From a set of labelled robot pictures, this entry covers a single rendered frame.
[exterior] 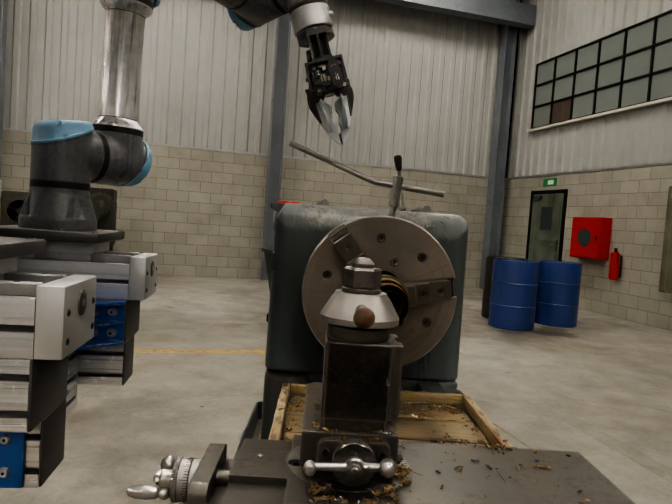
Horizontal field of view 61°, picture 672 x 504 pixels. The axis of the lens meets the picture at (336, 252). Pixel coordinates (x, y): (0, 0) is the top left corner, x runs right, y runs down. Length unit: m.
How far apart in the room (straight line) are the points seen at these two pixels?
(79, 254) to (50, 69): 10.41
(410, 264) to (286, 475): 0.66
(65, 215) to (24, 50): 10.56
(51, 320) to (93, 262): 0.51
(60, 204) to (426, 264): 0.75
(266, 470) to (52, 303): 0.34
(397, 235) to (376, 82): 11.07
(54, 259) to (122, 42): 0.50
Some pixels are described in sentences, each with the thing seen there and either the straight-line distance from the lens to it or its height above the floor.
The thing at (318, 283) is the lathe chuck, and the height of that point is 1.09.
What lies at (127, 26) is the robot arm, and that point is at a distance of 1.44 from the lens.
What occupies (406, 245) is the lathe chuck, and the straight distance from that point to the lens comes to 1.15.
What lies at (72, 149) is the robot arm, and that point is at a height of 1.33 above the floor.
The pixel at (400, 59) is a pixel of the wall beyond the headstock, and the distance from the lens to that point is 12.47.
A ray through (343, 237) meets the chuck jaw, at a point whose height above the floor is 1.19.
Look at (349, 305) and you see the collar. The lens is 0.54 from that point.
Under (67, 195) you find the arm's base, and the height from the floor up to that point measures 1.23.
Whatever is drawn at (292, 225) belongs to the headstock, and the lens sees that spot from 1.30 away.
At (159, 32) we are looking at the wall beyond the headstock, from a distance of 11.66.
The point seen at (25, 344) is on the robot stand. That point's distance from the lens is 0.78.
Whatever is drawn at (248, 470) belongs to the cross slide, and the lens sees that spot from 0.60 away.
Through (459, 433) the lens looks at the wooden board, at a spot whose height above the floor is 0.88.
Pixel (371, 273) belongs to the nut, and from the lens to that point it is 0.55.
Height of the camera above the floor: 1.22
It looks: 3 degrees down
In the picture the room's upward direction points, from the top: 4 degrees clockwise
